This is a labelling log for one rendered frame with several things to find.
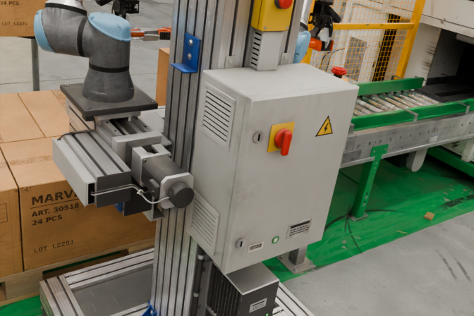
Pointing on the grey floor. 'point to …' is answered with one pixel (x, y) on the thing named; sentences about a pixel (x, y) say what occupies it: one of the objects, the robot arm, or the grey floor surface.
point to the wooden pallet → (15, 290)
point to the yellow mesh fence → (388, 19)
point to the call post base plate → (293, 266)
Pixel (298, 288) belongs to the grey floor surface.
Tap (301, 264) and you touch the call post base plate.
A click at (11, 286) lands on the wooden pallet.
